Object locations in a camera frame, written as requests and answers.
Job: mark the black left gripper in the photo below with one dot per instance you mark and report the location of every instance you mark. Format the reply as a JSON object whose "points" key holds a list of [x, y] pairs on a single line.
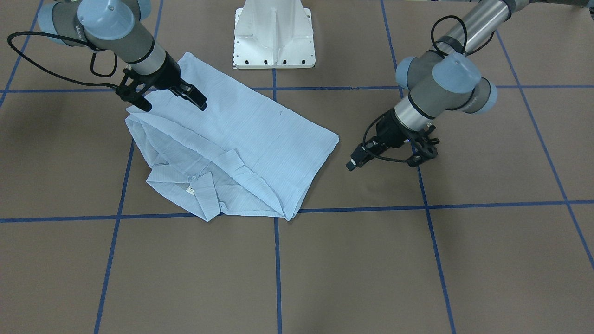
{"points": [[389, 131]]}

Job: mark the light blue striped shirt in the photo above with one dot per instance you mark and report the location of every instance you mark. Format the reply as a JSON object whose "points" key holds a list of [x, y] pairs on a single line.
{"points": [[245, 154]]}

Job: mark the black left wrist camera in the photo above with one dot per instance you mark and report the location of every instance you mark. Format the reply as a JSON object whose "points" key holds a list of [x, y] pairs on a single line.
{"points": [[424, 146]]}

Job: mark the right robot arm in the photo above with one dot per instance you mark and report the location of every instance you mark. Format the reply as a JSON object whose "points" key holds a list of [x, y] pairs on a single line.
{"points": [[116, 25]]}

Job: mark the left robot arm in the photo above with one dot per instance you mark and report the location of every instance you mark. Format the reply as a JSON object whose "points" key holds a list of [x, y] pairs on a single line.
{"points": [[443, 78]]}

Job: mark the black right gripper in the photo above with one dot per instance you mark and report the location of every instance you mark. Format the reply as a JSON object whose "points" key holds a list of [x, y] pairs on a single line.
{"points": [[169, 74]]}

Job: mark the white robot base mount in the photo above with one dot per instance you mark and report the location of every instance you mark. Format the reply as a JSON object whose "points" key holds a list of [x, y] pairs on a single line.
{"points": [[273, 34]]}

